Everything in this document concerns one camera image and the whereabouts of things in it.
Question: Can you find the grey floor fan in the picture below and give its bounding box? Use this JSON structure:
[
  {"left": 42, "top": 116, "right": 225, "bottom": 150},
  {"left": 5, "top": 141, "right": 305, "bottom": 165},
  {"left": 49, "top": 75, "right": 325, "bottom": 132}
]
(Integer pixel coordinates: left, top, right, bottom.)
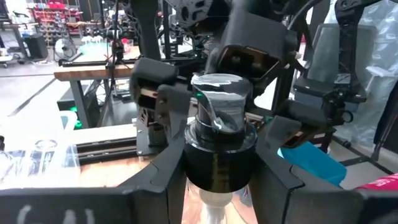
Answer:
[{"left": 53, "top": 37, "right": 77, "bottom": 60}]

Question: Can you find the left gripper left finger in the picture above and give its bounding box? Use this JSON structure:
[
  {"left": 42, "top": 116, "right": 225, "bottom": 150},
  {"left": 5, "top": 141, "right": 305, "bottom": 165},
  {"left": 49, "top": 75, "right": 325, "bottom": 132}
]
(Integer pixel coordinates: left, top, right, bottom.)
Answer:
[{"left": 0, "top": 136, "right": 187, "bottom": 224}]

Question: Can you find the teal blue box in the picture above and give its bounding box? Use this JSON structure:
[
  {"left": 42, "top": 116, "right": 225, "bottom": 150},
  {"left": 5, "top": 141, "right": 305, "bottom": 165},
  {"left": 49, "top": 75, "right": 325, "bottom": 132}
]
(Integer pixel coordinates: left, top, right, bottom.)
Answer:
[{"left": 278, "top": 141, "right": 348, "bottom": 187}]

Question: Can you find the black computer with green light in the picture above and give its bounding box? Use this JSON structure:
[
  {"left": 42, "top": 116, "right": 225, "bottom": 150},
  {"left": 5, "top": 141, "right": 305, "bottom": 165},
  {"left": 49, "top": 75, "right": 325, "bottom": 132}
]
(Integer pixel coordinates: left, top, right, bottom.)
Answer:
[{"left": 57, "top": 83, "right": 100, "bottom": 129}]

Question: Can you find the red item with white print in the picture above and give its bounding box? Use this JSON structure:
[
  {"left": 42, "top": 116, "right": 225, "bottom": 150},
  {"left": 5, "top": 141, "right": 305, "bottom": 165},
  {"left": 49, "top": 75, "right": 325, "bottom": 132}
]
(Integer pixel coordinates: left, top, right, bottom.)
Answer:
[{"left": 357, "top": 173, "right": 398, "bottom": 191}]

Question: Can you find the black table edge rail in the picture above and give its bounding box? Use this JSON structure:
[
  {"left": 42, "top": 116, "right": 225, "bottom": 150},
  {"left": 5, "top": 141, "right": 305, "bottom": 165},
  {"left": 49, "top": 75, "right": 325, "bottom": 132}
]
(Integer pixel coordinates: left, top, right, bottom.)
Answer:
[{"left": 76, "top": 136, "right": 139, "bottom": 166}]

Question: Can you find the wooden workbench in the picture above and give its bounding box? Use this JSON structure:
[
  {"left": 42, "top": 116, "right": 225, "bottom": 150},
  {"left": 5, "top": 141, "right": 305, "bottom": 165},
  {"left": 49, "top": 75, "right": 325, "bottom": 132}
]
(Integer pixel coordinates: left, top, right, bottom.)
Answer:
[{"left": 53, "top": 46, "right": 141, "bottom": 128}]

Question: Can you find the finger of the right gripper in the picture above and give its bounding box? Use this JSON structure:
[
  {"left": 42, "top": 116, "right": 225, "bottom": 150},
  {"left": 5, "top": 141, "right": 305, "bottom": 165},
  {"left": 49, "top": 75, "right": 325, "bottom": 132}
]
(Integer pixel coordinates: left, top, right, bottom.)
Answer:
[
  {"left": 130, "top": 57, "right": 194, "bottom": 150},
  {"left": 217, "top": 9, "right": 315, "bottom": 149}
]

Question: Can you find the clear plastic sheeting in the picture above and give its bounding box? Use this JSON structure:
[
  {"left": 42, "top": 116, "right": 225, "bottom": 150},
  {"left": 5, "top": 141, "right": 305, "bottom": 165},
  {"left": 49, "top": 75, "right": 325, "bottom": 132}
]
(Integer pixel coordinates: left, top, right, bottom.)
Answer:
[{"left": 310, "top": 0, "right": 398, "bottom": 144}]

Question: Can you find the clear plastic bin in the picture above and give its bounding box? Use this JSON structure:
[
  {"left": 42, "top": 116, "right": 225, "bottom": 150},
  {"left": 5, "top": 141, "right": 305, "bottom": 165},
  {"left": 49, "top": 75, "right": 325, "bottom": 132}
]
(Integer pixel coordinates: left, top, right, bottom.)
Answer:
[{"left": 0, "top": 108, "right": 81, "bottom": 189}]

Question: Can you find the shelf with red bins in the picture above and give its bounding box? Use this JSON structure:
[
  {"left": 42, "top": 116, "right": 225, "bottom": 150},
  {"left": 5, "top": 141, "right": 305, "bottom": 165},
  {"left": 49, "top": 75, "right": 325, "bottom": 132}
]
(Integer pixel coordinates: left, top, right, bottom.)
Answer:
[{"left": 30, "top": 0, "right": 78, "bottom": 35}]

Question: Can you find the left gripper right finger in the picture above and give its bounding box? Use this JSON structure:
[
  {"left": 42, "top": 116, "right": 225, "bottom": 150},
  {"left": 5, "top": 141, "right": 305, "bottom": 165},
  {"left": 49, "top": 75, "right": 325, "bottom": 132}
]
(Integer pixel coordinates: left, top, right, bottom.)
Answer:
[{"left": 248, "top": 149, "right": 398, "bottom": 224}]

